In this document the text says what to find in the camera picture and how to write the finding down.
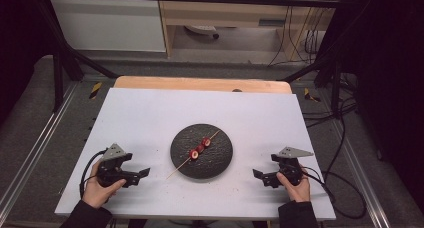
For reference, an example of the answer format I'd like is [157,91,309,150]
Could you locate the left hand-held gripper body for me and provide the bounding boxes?
[96,142,128,188]

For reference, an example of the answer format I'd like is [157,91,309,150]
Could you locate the right hand-held gripper cable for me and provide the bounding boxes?
[301,167,368,220]

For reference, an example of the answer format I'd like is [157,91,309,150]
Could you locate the person's left hand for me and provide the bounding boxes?
[82,161,128,210]

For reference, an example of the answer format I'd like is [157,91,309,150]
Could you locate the white cabinet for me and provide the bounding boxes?
[49,0,167,53]

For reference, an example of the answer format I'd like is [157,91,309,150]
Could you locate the yellow black tape strip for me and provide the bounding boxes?
[88,81,103,100]
[303,87,322,103]

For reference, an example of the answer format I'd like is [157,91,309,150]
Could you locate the white board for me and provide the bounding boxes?
[54,87,337,221]

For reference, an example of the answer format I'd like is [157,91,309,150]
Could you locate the person's right hand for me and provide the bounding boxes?
[275,167,311,203]

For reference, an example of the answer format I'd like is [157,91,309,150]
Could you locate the left hand-held gripper cable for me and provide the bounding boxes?
[79,148,108,199]

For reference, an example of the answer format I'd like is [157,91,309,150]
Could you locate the black round plate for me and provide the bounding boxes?
[170,123,234,180]

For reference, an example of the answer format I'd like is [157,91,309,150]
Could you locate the bundle of black floor cables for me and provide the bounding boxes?
[301,72,359,129]

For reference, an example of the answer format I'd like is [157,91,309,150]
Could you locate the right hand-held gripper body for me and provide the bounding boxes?
[279,146,315,186]

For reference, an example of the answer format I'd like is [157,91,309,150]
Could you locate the aluminium rail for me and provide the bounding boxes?
[0,82,79,219]
[333,121,393,228]

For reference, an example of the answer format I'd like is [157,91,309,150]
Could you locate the hand-held gripper cable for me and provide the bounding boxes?
[301,167,368,220]
[79,148,108,199]

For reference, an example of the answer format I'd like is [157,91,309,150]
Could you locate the wooden skewer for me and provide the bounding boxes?
[166,130,222,180]

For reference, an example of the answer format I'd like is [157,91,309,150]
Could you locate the light wooden desk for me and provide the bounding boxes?
[156,0,341,61]

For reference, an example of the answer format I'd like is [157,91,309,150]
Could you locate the hanging black cables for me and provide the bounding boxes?
[268,4,329,67]

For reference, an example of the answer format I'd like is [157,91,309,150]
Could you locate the grey chair base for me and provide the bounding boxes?
[184,25,220,41]

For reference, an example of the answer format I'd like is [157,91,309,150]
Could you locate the wooden table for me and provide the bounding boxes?
[113,75,294,95]

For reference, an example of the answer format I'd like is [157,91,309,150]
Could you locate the black curtain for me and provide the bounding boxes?
[328,0,424,206]
[0,0,54,122]

